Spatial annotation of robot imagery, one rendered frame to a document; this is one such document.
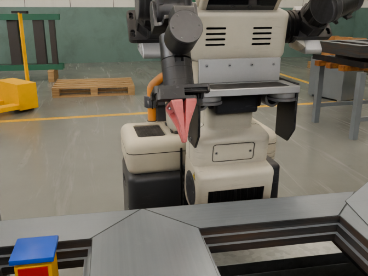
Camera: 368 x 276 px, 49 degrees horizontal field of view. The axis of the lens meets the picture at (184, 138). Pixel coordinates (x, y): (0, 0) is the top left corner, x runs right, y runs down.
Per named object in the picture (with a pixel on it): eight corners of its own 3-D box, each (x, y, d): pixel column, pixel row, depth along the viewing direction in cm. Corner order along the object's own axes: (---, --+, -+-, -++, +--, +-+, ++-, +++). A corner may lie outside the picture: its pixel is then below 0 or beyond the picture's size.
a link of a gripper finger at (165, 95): (201, 138, 71) (196, 86, 72) (161, 141, 69) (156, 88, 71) (193, 144, 77) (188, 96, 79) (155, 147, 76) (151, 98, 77)
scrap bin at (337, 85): (360, 99, 580) (366, 58, 563) (340, 102, 559) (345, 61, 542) (326, 92, 631) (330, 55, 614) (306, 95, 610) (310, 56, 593)
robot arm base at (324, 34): (322, 12, 114) (282, 12, 111) (337, -7, 106) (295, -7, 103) (329, 40, 111) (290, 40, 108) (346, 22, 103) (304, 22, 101)
